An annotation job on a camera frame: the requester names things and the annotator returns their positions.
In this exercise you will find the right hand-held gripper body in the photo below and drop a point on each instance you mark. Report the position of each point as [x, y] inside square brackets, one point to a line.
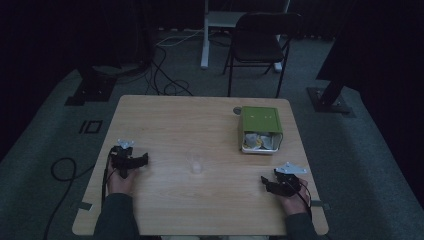
[288, 183]

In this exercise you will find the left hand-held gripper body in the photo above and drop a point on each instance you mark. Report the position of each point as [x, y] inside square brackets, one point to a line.
[122, 158]

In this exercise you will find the clear plastic cup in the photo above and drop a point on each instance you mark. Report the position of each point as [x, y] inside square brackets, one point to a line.
[196, 162]

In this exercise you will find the green waste bin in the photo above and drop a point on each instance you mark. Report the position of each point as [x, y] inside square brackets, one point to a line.
[260, 121]

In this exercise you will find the person's right hand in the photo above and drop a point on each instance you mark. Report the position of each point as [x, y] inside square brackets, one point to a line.
[296, 204]

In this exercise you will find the person's left hand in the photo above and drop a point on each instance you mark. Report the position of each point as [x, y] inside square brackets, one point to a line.
[118, 183]

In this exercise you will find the crumpled white paper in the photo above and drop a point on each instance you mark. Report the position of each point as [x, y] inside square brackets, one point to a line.
[268, 141]

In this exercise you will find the grey tape piece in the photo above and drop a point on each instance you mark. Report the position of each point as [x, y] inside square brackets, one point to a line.
[321, 204]
[85, 206]

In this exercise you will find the black stand base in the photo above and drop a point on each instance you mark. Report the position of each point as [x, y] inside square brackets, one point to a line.
[91, 88]

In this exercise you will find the round grey table grommet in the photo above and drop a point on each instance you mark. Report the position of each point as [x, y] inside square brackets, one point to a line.
[237, 110]

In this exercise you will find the black slanted stand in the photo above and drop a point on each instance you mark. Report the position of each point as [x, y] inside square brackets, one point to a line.
[328, 96]

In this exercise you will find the dark curtain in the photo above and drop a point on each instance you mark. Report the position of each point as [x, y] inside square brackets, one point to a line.
[40, 43]
[390, 66]

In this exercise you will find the black folding chair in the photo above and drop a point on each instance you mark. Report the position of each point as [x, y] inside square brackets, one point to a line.
[256, 36]

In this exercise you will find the white desk frame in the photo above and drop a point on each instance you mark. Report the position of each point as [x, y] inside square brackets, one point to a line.
[205, 40]

